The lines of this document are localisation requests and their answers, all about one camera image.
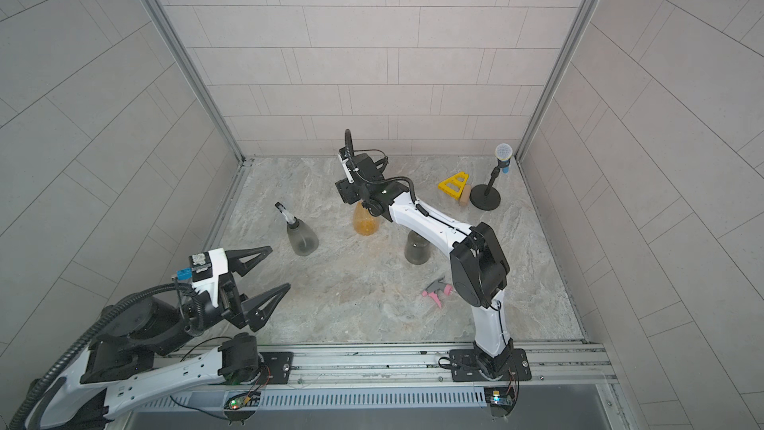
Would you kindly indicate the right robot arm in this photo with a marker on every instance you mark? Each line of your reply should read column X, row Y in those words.
column 479, row 268

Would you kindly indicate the pink grey spray nozzle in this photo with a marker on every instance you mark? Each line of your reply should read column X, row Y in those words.
column 436, row 289

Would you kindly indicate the orange plastic bottle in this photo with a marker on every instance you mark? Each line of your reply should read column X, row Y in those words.
column 363, row 222

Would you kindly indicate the dark grey bottle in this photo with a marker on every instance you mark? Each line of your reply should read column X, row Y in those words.
column 417, row 249

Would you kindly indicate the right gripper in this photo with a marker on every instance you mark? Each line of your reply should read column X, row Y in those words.
column 349, row 189

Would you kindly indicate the microphone on black stand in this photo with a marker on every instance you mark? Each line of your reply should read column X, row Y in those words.
column 485, row 196

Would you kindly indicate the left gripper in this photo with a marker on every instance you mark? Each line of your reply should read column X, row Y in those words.
column 240, row 312

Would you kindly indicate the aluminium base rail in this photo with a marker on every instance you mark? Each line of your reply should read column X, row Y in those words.
column 397, row 376

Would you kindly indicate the yellow triangle block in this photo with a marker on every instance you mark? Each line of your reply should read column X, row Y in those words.
column 455, row 185

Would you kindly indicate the black white spray nozzle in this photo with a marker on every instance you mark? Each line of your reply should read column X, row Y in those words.
column 291, row 220

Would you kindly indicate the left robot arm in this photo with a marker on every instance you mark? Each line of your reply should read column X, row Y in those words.
column 110, row 369

